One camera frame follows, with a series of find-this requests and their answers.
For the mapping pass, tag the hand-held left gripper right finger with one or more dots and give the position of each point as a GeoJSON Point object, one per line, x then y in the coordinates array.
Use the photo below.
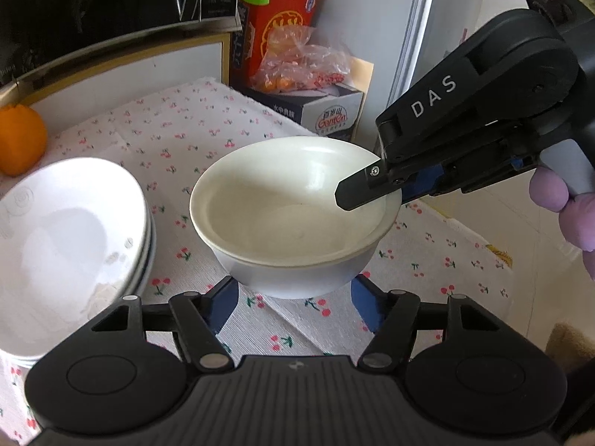
{"type": "Point", "coordinates": [367, 304]}

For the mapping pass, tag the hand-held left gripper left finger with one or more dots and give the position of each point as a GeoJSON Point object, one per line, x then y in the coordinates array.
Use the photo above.
{"type": "Point", "coordinates": [223, 304]}

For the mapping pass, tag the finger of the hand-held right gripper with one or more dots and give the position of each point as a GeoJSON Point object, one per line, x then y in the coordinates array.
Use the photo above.
{"type": "Point", "coordinates": [432, 102]}
{"type": "Point", "coordinates": [423, 183]}

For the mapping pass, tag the white round bowl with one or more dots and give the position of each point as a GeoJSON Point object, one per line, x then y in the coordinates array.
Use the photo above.
{"type": "Point", "coordinates": [297, 281]}

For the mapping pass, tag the white swirl-pattern plate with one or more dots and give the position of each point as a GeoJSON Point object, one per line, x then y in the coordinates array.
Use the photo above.
{"type": "Point", "coordinates": [60, 251]}

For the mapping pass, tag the person's right hand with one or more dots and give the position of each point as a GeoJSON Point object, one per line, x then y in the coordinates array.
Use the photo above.
{"type": "Point", "coordinates": [576, 223]}

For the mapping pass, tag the tan paper envelope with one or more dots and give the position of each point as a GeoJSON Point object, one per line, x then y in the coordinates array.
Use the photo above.
{"type": "Point", "coordinates": [362, 76]}

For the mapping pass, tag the white refrigerator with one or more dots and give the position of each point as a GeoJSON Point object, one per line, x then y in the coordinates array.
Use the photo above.
{"type": "Point", "coordinates": [395, 23]}

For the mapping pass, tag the blue and white carton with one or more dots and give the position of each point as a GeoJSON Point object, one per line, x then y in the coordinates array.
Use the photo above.
{"type": "Point", "coordinates": [320, 114]}

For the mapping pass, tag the clear bag of orange snacks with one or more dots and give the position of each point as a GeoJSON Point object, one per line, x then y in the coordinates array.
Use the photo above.
{"type": "Point", "coordinates": [302, 60]}

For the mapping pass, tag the cherry print tablecloth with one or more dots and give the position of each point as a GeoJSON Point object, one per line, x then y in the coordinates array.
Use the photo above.
{"type": "Point", "coordinates": [172, 134]}

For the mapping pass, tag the red cardboard box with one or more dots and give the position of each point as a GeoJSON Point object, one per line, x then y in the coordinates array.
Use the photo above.
{"type": "Point", "coordinates": [283, 4]}

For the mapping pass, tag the white gold-framed board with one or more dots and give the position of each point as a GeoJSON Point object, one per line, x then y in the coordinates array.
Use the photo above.
{"type": "Point", "coordinates": [139, 69]}

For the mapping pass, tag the large orange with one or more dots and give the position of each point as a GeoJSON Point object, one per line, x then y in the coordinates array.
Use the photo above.
{"type": "Point", "coordinates": [21, 141]}

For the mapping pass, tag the black microwave oven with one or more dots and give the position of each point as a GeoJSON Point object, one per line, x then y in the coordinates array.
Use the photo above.
{"type": "Point", "coordinates": [93, 4]}

